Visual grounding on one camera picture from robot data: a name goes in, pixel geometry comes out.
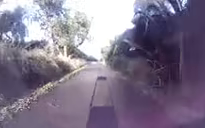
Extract row of trees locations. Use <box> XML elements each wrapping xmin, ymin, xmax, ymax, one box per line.
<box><xmin>0</xmin><ymin>0</ymin><xmax>93</xmax><ymax>58</ymax></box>

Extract dense dark bushes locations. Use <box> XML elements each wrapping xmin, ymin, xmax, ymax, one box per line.
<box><xmin>101</xmin><ymin>0</ymin><xmax>205</xmax><ymax>98</ymax></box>

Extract grey asphalt path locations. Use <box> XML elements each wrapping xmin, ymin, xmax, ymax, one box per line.
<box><xmin>3</xmin><ymin>61</ymin><xmax>131</xmax><ymax>128</ymax></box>

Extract grassy bank with bushes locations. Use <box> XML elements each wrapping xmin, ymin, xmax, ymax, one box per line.
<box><xmin>0</xmin><ymin>41</ymin><xmax>87</xmax><ymax>101</ymax></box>

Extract leaf-strewn verge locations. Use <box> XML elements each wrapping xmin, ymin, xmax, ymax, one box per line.
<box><xmin>0</xmin><ymin>64</ymin><xmax>88</xmax><ymax>128</ymax></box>

